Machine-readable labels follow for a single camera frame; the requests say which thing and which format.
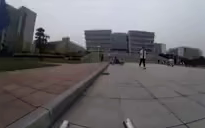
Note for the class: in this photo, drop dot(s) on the grey stone steps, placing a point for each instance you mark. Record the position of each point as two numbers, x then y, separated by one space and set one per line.
130 57

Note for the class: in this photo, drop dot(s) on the person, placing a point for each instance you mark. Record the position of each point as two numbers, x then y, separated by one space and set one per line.
142 56

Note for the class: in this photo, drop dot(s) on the low grey building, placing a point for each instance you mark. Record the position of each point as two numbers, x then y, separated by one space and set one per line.
65 46

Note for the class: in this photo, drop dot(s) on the grey banded building complex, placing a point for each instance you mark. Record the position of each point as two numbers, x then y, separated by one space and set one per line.
140 40

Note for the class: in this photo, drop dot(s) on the grey stone kerb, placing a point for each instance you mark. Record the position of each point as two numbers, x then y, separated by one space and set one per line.
61 101

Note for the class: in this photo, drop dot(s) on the grey paved plaza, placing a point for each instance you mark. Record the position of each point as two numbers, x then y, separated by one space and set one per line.
150 96

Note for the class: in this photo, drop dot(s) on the robot's own part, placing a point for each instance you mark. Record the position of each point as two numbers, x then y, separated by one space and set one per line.
64 124
128 123

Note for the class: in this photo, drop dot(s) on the dark tree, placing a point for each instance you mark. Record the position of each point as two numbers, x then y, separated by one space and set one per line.
41 38

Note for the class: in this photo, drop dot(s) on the red brick pavement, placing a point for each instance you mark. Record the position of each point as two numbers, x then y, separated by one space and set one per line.
30 83

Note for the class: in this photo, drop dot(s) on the tall grey building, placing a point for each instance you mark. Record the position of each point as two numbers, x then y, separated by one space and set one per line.
23 30

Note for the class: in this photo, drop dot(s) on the low pale building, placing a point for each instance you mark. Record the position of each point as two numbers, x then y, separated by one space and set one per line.
188 52

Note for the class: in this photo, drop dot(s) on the grass strip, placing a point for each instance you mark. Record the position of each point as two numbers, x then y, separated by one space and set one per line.
10 65

